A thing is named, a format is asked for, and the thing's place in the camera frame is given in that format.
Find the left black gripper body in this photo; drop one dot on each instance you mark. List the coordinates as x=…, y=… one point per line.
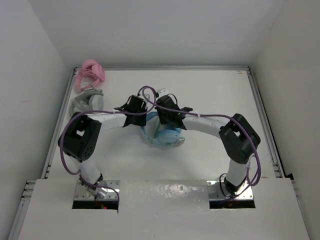
x=140, y=120

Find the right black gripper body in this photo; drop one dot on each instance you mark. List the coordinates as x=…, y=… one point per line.
x=164, y=117

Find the blue headphones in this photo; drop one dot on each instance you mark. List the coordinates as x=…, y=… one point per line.
x=163, y=136

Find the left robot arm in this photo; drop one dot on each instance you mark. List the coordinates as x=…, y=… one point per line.
x=78, y=140

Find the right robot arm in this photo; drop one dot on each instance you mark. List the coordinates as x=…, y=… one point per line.
x=238, y=137

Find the grey headphones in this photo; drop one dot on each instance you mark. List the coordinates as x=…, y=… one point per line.
x=89, y=100

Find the pink headphones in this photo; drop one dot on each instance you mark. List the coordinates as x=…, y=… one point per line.
x=92, y=70

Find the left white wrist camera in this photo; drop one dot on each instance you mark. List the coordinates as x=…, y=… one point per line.
x=146, y=95

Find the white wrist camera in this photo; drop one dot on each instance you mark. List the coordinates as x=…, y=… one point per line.
x=146, y=95
x=162, y=92

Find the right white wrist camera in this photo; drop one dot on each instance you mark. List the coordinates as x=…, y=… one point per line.
x=162, y=92

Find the aluminium table frame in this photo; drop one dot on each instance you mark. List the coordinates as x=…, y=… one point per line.
x=165, y=196

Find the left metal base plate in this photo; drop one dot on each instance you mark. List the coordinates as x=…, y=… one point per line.
x=107, y=193

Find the metal base plate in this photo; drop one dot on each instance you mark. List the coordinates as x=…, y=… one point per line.
x=217, y=191
x=107, y=193

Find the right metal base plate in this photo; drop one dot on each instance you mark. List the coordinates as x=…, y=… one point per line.
x=217, y=191

